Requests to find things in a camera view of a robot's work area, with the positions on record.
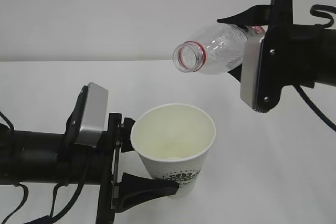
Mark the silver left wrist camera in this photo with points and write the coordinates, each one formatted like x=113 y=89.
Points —
x=93 y=117

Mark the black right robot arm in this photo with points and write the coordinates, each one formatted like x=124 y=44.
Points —
x=324 y=61

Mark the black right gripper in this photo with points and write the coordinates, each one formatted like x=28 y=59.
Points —
x=288 y=50

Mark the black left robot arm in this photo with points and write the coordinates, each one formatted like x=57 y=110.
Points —
x=32 y=157

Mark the clear plastic water bottle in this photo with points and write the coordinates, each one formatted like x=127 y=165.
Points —
x=216 y=49

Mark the white paper cup green logo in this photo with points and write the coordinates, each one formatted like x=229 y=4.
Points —
x=172 y=141

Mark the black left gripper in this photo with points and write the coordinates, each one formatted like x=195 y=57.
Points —
x=79 y=164

